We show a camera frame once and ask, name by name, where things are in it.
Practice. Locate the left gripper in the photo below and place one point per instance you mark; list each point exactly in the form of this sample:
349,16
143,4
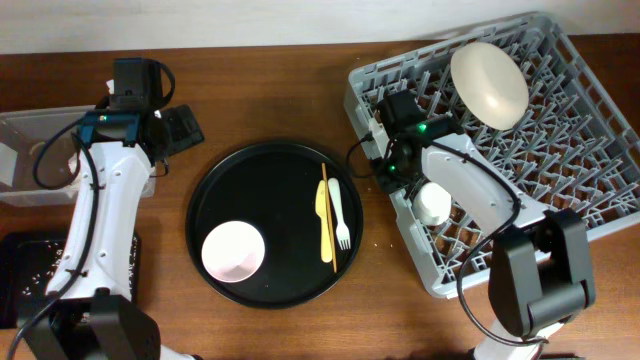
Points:
182,129

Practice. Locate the cream cup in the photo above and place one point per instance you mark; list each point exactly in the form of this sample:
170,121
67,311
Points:
432,205

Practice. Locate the wooden chopstick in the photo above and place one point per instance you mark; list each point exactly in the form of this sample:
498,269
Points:
329,218

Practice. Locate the white plastic fork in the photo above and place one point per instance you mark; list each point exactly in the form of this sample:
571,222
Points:
342,230

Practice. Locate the white tissue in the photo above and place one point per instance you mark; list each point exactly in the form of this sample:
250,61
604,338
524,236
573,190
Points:
74,165

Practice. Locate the large beige plate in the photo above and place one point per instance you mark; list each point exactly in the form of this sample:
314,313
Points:
490,84

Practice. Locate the small pink bowl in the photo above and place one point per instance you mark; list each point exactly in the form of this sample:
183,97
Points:
233,251

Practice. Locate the grey dishwasher rack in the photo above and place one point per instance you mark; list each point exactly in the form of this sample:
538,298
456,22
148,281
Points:
572,148

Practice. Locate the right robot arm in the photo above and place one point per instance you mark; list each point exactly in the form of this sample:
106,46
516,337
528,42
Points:
541,273

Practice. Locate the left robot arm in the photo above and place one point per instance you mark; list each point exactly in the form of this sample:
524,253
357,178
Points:
90,313

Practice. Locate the yellow plastic knife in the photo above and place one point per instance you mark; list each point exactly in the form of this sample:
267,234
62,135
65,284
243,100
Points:
321,212

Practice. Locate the round black tray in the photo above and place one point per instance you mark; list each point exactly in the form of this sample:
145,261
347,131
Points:
272,186

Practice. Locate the clear plastic bin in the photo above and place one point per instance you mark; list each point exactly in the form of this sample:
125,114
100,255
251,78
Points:
30,150

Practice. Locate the white label on bin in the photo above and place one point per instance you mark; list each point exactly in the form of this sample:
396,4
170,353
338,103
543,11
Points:
8,160

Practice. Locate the black rectangular bin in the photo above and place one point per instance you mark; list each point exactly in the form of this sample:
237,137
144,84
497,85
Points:
11,257

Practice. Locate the spilled rice grains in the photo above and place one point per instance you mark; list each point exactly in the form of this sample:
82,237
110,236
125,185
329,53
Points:
43,259

